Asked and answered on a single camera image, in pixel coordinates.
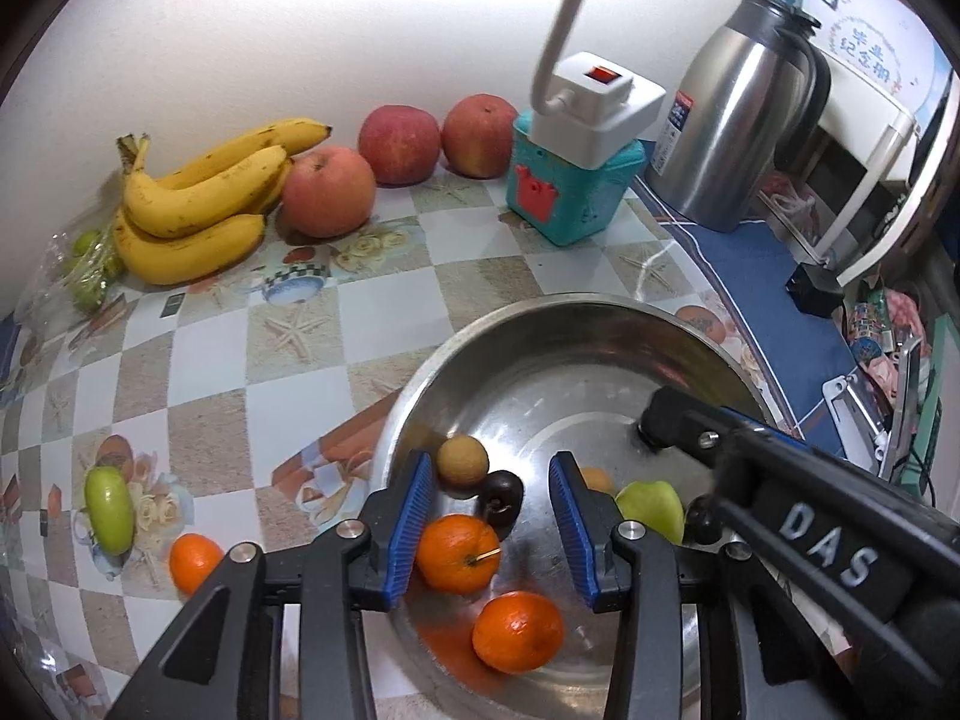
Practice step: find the pink plastic bag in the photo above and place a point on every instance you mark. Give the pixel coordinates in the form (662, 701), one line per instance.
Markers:
(787, 202)

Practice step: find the stainless steel kettle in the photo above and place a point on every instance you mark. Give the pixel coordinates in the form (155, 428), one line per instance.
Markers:
(727, 112)

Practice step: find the small green apple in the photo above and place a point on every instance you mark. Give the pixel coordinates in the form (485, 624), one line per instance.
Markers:
(649, 511)

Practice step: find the white gooseneck lamp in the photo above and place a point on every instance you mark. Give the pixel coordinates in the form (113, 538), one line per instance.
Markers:
(570, 7)

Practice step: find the checkered printed tablecloth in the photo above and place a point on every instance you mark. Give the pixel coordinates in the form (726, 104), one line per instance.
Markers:
(210, 405)

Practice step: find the small tan round fruit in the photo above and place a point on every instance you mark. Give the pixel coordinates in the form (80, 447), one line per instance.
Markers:
(461, 463)

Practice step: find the small orange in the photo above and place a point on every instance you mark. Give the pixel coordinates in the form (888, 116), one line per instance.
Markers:
(195, 562)

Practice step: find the metal bracket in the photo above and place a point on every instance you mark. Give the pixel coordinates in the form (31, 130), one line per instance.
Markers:
(851, 401)

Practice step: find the black power adapter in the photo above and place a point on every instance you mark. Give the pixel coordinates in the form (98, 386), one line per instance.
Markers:
(814, 290)

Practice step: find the teal box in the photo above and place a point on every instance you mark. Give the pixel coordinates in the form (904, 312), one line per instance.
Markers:
(570, 195)

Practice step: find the clear plastic container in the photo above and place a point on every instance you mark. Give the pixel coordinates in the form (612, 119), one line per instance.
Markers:
(52, 277)

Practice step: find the green oblong fruit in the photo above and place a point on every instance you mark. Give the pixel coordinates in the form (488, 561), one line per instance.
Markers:
(110, 510)
(85, 242)
(90, 294)
(112, 264)

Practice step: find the dark round fruit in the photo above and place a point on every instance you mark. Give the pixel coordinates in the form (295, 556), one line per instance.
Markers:
(501, 495)

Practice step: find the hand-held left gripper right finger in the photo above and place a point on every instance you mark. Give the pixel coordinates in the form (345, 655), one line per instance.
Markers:
(570, 525)

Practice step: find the red apple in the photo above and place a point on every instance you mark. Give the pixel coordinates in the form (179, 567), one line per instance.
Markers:
(397, 142)
(328, 191)
(480, 135)

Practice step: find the yellow banana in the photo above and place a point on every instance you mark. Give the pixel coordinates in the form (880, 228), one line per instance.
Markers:
(277, 184)
(195, 191)
(195, 251)
(262, 139)

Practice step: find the orange with stem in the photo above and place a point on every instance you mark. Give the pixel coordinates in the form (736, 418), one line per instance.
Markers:
(454, 551)

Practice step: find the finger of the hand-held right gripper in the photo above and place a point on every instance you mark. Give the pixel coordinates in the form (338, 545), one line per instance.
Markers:
(686, 424)
(705, 519)

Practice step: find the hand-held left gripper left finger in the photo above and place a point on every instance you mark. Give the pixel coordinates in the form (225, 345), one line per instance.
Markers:
(409, 529)

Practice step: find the large orange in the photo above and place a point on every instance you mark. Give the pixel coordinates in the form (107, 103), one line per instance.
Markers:
(517, 630)

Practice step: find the pile of colourful packets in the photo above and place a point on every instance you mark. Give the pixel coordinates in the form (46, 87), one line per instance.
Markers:
(885, 330)

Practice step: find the stainless steel bowl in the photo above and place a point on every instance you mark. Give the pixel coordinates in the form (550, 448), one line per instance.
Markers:
(540, 390)

